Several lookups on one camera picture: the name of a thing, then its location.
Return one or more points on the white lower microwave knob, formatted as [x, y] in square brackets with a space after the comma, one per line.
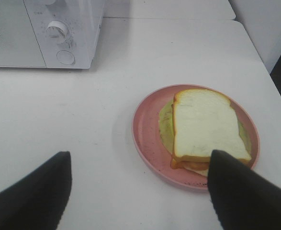
[57, 31]

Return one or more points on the white bread sandwich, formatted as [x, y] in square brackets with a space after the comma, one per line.
[196, 122]

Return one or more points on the white microwave oven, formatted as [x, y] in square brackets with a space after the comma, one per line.
[83, 19]

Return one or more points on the white microwave door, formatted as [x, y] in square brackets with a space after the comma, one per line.
[18, 43]

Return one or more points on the round white door button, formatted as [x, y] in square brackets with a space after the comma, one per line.
[65, 57]

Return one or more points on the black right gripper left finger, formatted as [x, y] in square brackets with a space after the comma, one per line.
[38, 201]

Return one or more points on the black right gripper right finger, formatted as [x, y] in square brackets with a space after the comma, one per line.
[242, 199]

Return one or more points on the pink round plate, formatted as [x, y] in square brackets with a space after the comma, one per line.
[145, 130]

